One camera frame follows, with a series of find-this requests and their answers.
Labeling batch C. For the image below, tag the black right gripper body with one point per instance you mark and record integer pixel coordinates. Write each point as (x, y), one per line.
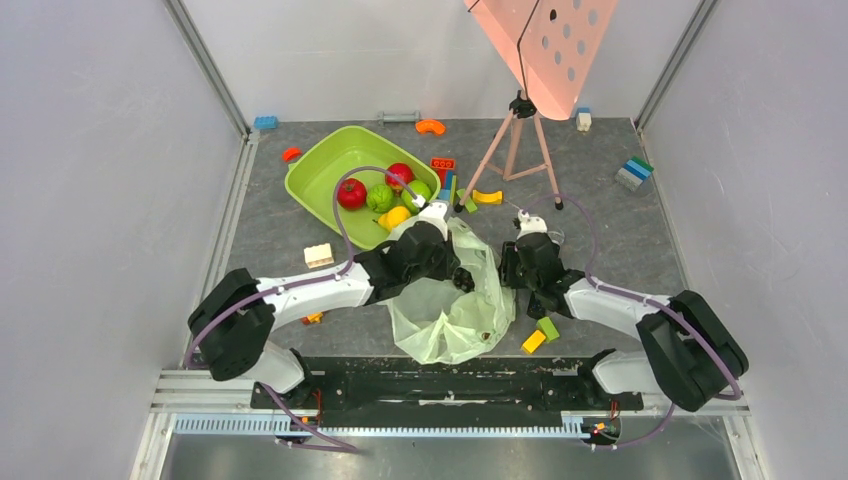
(511, 266)

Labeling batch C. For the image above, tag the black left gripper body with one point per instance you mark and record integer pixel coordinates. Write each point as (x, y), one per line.
(439, 267)

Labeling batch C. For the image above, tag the green fake cabbage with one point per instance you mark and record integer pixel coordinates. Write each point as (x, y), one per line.
(380, 199)

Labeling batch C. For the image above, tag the pale green plastic bag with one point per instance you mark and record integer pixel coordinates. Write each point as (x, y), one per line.
(436, 322)

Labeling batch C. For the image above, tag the dark fake grape bunch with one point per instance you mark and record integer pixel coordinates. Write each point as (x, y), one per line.
(463, 280)

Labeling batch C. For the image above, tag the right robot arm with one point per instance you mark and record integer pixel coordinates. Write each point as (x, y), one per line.
(686, 354)

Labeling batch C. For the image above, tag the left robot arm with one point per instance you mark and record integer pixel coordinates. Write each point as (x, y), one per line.
(232, 325)

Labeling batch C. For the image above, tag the green fake apple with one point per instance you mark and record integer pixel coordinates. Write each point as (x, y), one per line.
(419, 188)

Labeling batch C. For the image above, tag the red fake pomegranate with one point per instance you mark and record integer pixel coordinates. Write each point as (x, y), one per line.
(399, 174)

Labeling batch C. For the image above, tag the red fake tomato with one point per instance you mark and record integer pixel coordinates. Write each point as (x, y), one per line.
(351, 194)

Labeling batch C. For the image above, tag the light green wooden block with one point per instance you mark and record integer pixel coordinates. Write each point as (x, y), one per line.
(546, 326)

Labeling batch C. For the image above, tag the blue green toy block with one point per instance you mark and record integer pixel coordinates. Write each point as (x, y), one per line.
(447, 192)

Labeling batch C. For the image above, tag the long green block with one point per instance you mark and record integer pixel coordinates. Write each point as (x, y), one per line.
(470, 205)

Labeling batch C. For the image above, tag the yellow wooden block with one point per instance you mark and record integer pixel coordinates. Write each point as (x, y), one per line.
(533, 342)

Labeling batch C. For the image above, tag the yellow arch block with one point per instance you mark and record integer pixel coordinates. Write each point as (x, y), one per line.
(487, 198)

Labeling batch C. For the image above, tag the red toy brick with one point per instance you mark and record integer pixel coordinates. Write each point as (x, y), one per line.
(442, 166)

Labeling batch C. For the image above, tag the white toy brick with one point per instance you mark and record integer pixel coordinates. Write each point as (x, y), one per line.
(320, 255)

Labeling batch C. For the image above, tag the green plastic basin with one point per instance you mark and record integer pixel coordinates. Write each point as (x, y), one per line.
(312, 179)

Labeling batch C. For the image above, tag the orange small toy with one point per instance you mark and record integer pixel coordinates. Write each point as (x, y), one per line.
(315, 318)

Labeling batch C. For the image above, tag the orange arch block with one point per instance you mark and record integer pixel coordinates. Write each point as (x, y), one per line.
(430, 127)

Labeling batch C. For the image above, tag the stacked grey blue green bricks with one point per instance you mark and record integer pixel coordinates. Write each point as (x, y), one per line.
(635, 174)

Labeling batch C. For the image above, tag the white blue small block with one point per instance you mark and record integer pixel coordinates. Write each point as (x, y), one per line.
(583, 119)

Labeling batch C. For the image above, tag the pink tripod stand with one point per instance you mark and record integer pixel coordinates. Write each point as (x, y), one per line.
(521, 110)

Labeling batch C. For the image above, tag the red round block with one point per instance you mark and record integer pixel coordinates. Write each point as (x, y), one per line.
(291, 154)

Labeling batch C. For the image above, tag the blue toy brick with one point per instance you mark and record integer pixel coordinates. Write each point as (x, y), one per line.
(267, 122)

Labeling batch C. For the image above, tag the pink perforated board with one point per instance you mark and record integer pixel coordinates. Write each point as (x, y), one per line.
(548, 45)

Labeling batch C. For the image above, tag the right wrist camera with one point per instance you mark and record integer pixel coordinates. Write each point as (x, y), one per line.
(527, 224)

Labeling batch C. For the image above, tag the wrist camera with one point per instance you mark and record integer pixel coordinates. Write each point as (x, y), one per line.
(436, 213)
(527, 224)

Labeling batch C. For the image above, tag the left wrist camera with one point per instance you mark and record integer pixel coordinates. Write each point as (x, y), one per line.
(436, 213)

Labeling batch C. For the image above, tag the grey metal handle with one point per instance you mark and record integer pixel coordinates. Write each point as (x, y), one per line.
(384, 117)

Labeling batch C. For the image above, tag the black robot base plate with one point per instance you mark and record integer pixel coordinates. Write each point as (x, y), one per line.
(388, 392)

